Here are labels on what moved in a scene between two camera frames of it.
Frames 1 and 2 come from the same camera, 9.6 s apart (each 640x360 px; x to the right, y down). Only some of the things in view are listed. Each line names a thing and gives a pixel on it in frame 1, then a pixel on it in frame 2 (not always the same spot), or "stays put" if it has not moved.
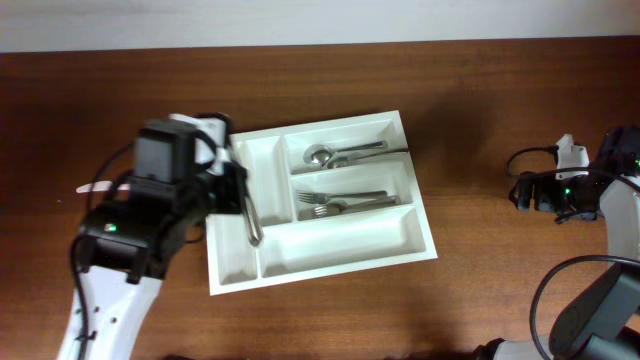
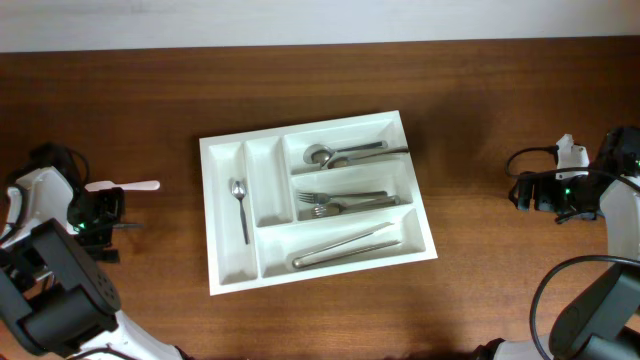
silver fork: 322,198 stays put
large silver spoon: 320,154 stays put
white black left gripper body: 223,185 to 92,213
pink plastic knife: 101,186 stays put
